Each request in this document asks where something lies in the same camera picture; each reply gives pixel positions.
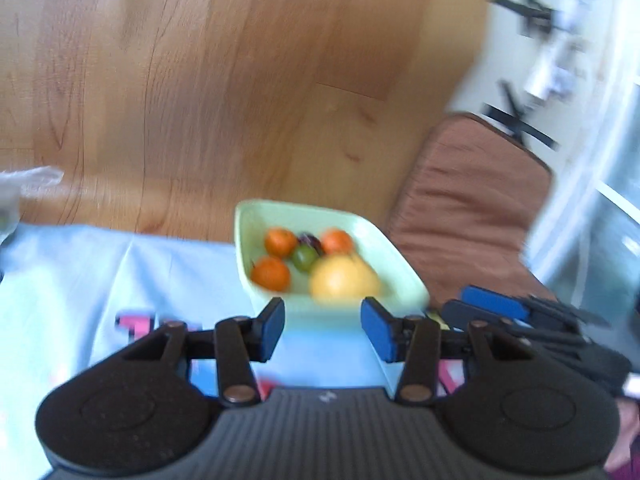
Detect white window frame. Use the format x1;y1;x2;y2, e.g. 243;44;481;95
525;35;640;281

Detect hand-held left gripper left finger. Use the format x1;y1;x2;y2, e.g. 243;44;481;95
120;297;287;407

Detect person's right forearm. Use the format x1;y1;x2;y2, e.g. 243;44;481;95
604;372;640;480

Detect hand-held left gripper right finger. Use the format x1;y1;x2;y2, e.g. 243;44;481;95
361;296;538;406

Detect wood pattern vinyl sheet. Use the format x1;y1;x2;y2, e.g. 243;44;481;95
0;0;493;247

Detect black crossed tape strips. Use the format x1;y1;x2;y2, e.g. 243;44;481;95
482;80;561;151

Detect clear plastic bag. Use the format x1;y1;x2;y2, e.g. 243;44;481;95
0;165;65;242

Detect small tangerine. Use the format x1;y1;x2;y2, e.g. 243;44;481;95
250;256;292;292
264;228;299;259
320;229;355;256

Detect blue cartoon pig printed blanket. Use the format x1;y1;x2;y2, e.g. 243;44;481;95
0;222;501;480

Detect black tape strip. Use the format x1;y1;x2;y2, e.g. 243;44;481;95
489;0;557;37

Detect light green rectangular bowl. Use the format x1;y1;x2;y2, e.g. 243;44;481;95
234;200;430;335

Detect green grape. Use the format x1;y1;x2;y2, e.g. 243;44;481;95
292;244;319;272

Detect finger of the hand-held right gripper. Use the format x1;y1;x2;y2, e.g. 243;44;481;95
460;285;611;327
442;299;593;347

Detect white power strip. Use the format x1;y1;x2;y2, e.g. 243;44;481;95
522;0;601;106

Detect brown seat cushion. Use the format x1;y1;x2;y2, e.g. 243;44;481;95
387;112;557;311

